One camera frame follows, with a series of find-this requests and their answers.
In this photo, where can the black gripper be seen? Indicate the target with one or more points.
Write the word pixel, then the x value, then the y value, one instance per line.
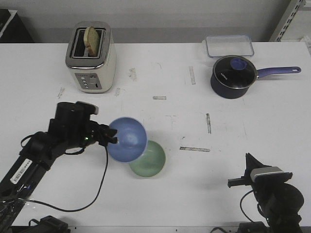
pixel 263 179
pixel 72 124

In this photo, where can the blue bowl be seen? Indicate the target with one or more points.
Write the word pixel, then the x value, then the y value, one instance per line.
pixel 131 140

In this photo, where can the green bowl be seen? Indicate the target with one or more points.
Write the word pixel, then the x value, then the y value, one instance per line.
pixel 151 162

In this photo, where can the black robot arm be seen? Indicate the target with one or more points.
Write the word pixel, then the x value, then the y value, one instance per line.
pixel 277 201
pixel 35 159

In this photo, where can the cream and chrome toaster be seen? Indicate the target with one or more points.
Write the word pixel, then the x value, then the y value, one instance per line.
pixel 92 74

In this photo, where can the dark blue saucepan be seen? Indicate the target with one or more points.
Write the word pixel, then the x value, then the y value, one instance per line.
pixel 230 93

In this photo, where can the glass pot lid blue knob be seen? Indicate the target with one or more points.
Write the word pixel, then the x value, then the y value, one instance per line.
pixel 234 72

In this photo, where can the toast slice in toaster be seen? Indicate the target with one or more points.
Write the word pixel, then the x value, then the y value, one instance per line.
pixel 91 41

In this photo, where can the clear plastic food container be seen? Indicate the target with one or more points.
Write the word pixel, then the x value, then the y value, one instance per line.
pixel 217 46

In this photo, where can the white metal shelf rail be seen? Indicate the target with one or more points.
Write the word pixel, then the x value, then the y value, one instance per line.
pixel 295 23

